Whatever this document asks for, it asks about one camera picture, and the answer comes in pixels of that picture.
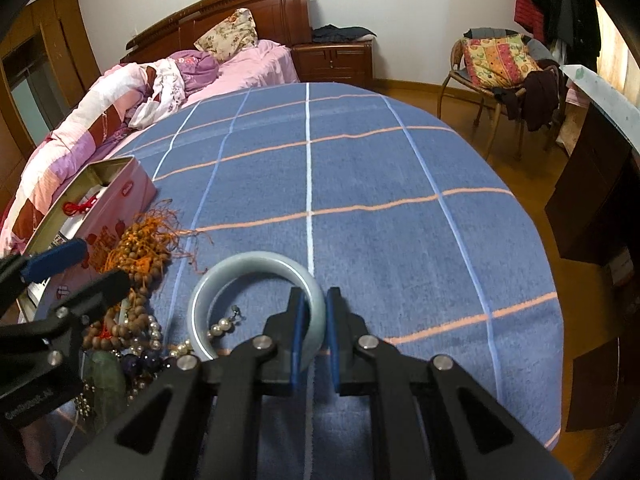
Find white panel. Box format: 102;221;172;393
560;64;640;153

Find black hanging coat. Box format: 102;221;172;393
527;0;601;63

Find white floral garment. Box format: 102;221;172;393
127;59;189;129

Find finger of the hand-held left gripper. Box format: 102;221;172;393
0;238;88;318
0;269;132;368

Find colourful patterned cushion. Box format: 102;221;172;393
462;35;544;90

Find pink tin box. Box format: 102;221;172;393
17;156;158;321

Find dark brown garment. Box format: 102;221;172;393
492;67;562;132

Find white pearl necklace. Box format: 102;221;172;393
120;307;248;361

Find wooden wardrobe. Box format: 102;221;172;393
0;0;103;201

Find pink bed sheet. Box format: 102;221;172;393
185;40;301;109

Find wooden chair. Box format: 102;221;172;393
437;35;557;158

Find wooden bead strand orange tassels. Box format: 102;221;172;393
82;200;208;356

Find wooden nightstand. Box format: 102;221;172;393
291;41;374;92

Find pink patchwork quilt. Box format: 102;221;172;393
0;57;196;256

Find dark purple bead bracelet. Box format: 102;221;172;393
122;349;177;377

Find floral pillow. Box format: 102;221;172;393
194;8;259;59

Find wooden headboard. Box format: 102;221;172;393
120;0;313;66

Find red knotted cord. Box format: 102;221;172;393
62;195;99;217

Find red hanging garment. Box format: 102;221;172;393
515;0;547;43

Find green jade pendant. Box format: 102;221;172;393
82;350;127;422

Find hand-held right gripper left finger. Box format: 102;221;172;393
55;287;311;480

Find pale green jade bangle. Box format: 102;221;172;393
187;251;327;361

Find dark wooden desk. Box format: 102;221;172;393
545;100;640;267

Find dark folded clothes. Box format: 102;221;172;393
311;24;377;44

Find purple garment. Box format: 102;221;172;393
172;50;221;94

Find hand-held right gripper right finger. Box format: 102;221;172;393
325;287;576;480

